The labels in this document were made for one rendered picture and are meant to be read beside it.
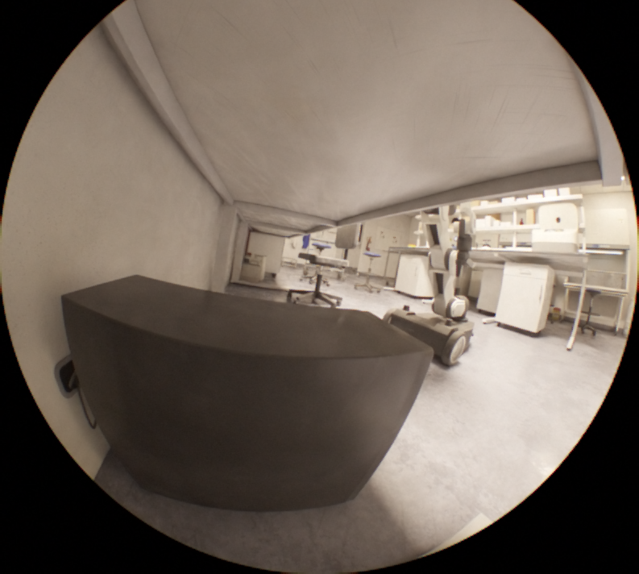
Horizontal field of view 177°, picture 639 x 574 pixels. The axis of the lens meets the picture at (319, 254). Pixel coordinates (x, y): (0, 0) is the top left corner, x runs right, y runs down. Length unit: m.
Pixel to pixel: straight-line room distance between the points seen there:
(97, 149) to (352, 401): 0.50
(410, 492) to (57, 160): 0.86
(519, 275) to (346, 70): 2.62
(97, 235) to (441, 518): 0.87
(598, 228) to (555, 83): 4.78
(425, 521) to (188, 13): 0.88
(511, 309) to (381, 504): 2.46
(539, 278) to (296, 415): 2.59
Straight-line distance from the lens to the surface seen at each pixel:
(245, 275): 2.64
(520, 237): 5.29
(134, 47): 0.36
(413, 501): 0.59
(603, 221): 5.14
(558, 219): 3.22
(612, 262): 4.94
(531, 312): 2.66
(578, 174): 0.51
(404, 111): 0.37
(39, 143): 0.36
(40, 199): 0.36
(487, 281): 3.69
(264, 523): 0.50
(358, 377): 0.21
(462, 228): 1.12
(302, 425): 0.23
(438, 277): 1.43
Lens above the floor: 0.48
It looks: level
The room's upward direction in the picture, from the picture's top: 10 degrees clockwise
